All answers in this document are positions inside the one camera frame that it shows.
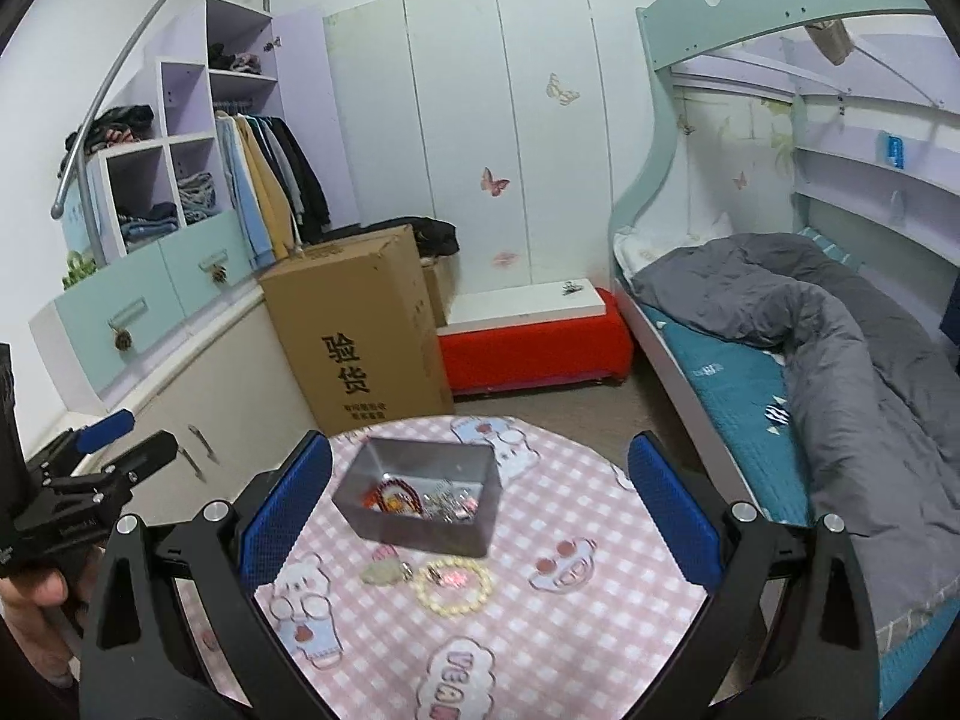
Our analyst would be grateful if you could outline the bundle of dark clothes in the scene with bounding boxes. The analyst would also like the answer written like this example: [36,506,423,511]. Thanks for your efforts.
[208,41,264,77]

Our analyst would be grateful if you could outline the light blue shirt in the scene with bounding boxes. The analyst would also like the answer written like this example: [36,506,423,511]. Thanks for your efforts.
[217,114,275,272]

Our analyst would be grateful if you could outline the yellow garment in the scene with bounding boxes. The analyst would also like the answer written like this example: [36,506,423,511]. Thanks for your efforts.
[238,116,298,260]

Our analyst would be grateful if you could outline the cream bead bracelet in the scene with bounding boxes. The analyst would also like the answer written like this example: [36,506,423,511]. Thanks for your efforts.
[417,559,494,620]

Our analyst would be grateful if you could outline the white wardrobe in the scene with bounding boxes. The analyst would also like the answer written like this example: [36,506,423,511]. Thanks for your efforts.
[322,0,676,302]

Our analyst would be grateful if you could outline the folded grey clothes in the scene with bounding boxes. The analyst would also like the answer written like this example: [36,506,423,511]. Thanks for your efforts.
[176,172,218,227]

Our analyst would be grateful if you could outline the beige low cabinet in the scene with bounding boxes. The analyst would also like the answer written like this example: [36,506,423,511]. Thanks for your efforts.
[30,300,325,497]

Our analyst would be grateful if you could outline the red bench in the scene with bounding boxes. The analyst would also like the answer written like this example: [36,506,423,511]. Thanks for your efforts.
[437,289,635,395]

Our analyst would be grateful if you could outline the large cardboard box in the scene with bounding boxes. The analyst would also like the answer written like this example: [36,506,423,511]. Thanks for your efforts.
[259,223,456,437]

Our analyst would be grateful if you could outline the grey metal box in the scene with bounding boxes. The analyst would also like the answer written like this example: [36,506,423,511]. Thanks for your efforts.
[332,436,502,557]

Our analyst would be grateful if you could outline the teal drawer unit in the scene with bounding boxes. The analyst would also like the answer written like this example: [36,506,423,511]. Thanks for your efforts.
[30,210,257,410]

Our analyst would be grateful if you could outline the brown hanging bag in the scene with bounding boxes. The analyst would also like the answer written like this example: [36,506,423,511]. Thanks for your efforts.
[806,15,853,65]

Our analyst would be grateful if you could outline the dark red bead bracelet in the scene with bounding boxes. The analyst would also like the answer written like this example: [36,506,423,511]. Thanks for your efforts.
[371,481,422,515]

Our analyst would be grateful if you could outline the teal bed sheet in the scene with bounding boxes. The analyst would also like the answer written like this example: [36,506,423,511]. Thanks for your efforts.
[637,229,955,715]

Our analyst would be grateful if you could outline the grey metal handrail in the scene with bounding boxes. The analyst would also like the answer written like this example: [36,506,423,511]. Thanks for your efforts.
[51,0,277,268]

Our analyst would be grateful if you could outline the lilac open shelf unit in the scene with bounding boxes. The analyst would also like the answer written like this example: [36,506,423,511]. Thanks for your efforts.
[86,0,361,271]

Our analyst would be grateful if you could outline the pile of dark clothes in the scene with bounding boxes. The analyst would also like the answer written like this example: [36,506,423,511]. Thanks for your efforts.
[64,105,155,159]

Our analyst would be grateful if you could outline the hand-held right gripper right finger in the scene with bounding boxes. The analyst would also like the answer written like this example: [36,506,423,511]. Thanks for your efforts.
[628,431,880,720]

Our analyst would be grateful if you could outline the white board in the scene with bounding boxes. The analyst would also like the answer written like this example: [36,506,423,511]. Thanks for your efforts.
[442,277,613,329]

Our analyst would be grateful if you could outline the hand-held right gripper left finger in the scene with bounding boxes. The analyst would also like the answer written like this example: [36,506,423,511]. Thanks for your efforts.
[79,431,333,720]

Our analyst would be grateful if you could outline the teal bunk bed frame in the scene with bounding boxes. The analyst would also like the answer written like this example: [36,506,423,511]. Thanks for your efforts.
[606,0,960,715]

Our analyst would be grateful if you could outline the silver chain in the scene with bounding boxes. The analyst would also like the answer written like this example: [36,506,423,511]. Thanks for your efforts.
[422,490,479,524]

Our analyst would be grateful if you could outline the small cardboard box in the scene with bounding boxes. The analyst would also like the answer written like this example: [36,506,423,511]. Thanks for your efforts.
[420,259,455,329]

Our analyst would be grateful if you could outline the lilac wall shelves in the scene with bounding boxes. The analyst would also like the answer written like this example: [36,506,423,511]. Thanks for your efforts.
[780,37,960,272]

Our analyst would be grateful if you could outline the white pillow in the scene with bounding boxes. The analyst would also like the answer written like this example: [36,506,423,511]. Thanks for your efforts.
[613,210,733,278]

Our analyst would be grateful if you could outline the black cloth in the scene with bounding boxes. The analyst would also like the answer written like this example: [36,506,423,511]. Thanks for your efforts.
[360,216,460,260]

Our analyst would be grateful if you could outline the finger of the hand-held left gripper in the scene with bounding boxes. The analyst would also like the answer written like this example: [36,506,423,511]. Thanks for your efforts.
[71,431,179,503]
[34,410,138,475]

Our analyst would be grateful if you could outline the grey duvet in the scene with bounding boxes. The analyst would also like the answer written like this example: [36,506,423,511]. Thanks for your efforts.
[630,232,960,628]

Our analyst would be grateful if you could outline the black jacket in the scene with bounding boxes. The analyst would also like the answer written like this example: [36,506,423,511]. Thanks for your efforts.
[266,116,332,238]

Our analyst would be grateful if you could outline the person's left hand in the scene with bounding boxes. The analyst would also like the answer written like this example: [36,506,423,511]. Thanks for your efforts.
[0,562,83,688]

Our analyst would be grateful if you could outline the folded jeans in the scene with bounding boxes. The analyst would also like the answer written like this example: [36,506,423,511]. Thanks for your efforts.
[120,201,182,245]

